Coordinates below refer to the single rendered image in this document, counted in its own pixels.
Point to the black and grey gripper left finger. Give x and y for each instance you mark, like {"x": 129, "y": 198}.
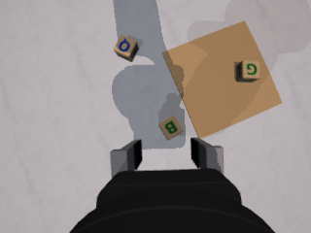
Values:
{"x": 127, "y": 158}

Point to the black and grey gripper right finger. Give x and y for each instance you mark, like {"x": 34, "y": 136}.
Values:
{"x": 205, "y": 155}

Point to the tan square mat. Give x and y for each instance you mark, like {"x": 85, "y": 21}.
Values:
{"x": 204, "y": 71}

